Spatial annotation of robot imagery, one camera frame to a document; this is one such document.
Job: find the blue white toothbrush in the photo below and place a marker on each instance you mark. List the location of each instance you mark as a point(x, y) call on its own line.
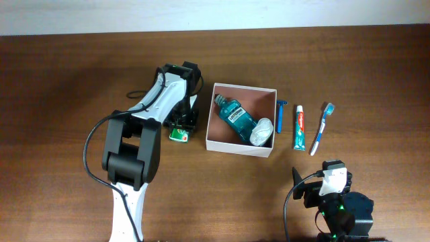
point(328, 110)

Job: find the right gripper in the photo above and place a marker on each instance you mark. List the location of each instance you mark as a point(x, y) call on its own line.
point(313, 190)

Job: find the toothpaste tube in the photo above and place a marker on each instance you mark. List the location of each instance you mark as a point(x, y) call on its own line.
point(299, 139)

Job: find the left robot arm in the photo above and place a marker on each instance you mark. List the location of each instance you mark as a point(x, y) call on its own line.
point(132, 151)

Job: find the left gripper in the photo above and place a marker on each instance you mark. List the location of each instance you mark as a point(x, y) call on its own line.
point(191, 124)

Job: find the green soap bar box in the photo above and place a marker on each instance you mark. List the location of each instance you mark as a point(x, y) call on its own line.
point(179, 135)

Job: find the white cardboard box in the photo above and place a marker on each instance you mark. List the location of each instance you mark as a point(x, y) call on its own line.
point(259, 102)

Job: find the blue disposable razor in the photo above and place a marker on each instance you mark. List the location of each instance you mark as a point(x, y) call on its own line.
point(280, 113)

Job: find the teal mouthwash bottle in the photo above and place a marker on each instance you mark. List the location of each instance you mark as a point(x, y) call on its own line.
point(232, 112)

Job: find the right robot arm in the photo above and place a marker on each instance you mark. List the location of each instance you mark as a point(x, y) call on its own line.
point(348, 214)

